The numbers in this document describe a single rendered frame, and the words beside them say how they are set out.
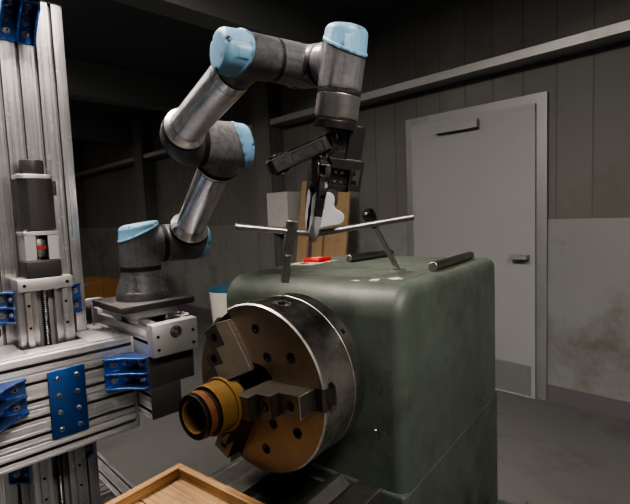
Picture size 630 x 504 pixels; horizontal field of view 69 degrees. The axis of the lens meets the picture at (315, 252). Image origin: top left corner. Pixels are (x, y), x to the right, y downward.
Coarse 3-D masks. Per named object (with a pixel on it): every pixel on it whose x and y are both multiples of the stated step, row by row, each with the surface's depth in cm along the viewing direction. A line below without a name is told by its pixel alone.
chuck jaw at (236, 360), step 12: (216, 324) 84; (228, 324) 85; (216, 336) 84; (228, 336) 84; (216, 348) 81; (228, 348) 82; (240, 348) 84; (216, 360) 81; (228, 360) 81; (240, 360) 83; (216, 372) 78; (228, 372) 80; (240, 372) 81
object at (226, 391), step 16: (208, 384) 75; (224, 384) 76; (192, 400) 72; (208, 400) 72; (224, 400) 73; (240, 400) 75; (192, 416) 76; (208, 416) 71; (224, 416) 72; (240, 416) 75; (192, 432) 73; (208, 432) 71
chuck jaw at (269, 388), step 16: (272, 384) 80; (288, 384) 79; (256, 400) 76; (272, 400) 74; (288, 400) 74; (304, 400) 74; (320, 400) 75; (256, 416) 75; (272, 416) 74; (288, 416) 74; (304, 416) 73
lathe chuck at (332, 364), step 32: (256, 320) 82; (288, 320) 78; (320, 320) 83; (256, 352) 83; (288, 352) 78; (320, 352) 77; (256, 384) 90; (320, 384) 75; (352, 384) 81; (320, 416) 75; (256, 448) 86; (288, 448) 80; (320, 448) 77
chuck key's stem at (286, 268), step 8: (288, 224) 81; (296, 224) 81; (288, 232) 81; (296, 232) 81; (288, 240) 81; (288, 248) 81; (288, 256) 82; (288, 264) 82; (288, 272) 83; (288, 280) 83
